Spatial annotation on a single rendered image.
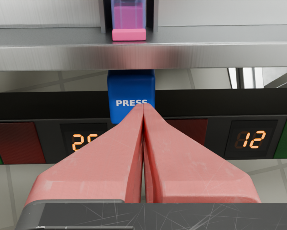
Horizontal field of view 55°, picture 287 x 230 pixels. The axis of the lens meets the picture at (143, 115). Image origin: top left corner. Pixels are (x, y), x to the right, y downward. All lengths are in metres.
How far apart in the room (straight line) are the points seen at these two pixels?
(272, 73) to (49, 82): 0.70
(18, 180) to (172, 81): 0.55
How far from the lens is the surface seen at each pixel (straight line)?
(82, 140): 0.19
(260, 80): 0.59
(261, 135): 0.20
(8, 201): 0.93
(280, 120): 0.20
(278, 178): 0.94
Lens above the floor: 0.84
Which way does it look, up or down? 81 degrees down
